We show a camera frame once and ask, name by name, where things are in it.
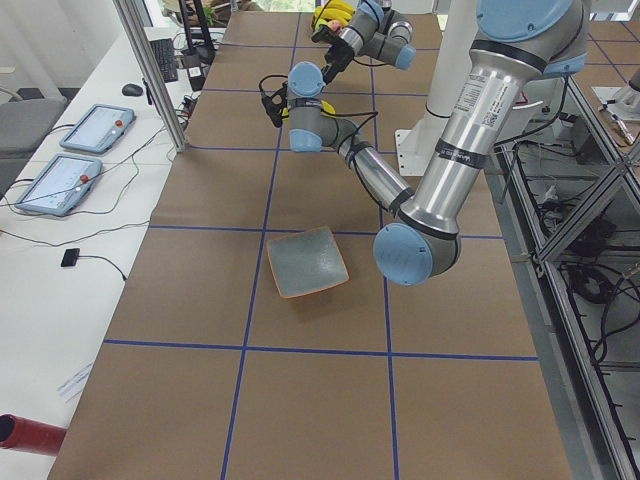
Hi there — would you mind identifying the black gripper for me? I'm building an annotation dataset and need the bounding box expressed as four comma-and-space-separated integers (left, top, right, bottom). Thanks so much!
260, 83, 288, 128
311, 27, 353, 83

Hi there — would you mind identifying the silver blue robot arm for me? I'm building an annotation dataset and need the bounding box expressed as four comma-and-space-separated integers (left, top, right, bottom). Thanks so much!
311, 1, 416, 84
261, 1, 591, 286

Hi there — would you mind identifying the grey square plate orange rim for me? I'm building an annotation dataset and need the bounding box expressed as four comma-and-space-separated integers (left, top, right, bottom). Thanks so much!
267, 226, 349, 299

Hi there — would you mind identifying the black keyboard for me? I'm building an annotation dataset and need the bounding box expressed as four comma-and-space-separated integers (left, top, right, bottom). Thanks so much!
149, 38, 178, 83

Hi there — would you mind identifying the black computer mouse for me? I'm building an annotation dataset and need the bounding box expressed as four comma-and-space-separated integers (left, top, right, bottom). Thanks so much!
121, 83, 144, 97

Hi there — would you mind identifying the teach pendant upper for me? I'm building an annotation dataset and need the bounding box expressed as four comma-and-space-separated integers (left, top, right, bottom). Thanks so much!
59, 104, 136, 154

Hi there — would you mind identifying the teach pendant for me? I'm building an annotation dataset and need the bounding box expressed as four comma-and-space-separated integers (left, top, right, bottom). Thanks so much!
59, 104, 136, 154
15, 153, 103, 216

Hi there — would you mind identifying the teach pendant lower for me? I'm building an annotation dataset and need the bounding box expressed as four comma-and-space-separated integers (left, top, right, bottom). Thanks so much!
15, 153, 103, 216

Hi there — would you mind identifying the small black box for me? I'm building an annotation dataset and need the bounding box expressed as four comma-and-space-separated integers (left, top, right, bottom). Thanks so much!
60, 248, 80, 268

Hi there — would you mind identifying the red cylinder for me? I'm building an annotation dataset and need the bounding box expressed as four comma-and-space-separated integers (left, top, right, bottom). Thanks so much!
1, 414, 67, 456

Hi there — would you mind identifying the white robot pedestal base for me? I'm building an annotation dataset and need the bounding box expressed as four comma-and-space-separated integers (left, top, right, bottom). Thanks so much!
394, 129, 438, 177

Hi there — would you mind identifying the aluminium frame post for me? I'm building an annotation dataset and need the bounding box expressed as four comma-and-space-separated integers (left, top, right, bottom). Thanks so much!
113, 0, 187, 153

